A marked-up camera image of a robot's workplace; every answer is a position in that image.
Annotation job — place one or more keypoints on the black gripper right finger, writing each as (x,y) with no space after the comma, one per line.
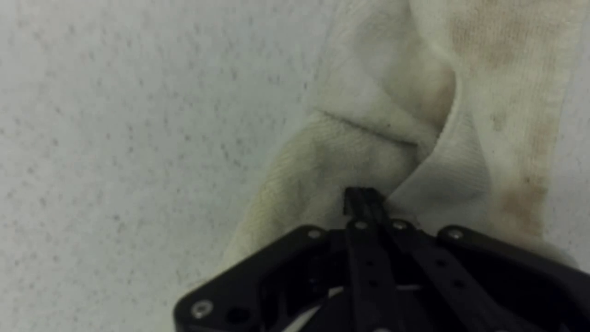
(479,278)

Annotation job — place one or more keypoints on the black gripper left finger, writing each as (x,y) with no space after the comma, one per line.
(295,278)

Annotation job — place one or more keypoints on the cream stained cloth towel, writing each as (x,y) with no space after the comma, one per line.
(379,93)

